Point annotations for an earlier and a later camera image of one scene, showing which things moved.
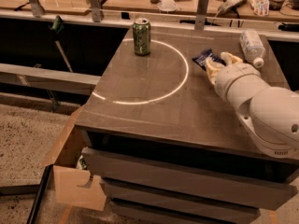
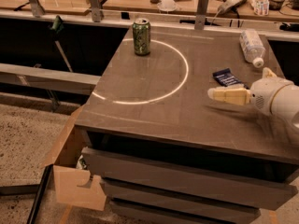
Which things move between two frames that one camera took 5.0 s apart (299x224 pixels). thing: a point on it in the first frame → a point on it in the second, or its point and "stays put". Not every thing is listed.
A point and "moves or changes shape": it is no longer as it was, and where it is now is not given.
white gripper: x=234 y=76 → x=263 y=94
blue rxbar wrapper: x=201 y=59 moves or changes shape
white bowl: x=167 y=5 stays put
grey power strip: x=233 y=3 stays put
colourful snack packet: x=261 y=7 stays put
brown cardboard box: x=74 y=186 stays put
